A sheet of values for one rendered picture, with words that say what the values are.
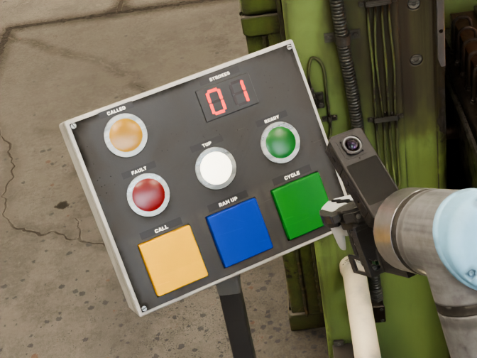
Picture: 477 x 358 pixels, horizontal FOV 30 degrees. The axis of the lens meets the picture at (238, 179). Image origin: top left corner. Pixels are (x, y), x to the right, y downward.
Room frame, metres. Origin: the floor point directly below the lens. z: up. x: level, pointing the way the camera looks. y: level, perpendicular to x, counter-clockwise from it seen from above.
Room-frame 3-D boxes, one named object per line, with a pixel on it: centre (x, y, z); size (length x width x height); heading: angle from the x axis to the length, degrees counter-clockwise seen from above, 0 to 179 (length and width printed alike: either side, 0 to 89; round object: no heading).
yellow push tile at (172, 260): (0.93, 0.11, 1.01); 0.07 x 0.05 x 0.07; 109
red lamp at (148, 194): (0.97, 0.12, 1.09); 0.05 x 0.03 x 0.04; 84
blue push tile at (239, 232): (0.96, 0.01, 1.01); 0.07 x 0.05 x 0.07; 109
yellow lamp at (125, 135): (1.01, 0.14, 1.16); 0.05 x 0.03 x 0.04; 84
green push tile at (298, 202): (0.99, -0.08, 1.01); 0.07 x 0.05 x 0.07; 109
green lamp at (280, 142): (1.04, -0.07, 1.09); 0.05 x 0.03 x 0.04; 84
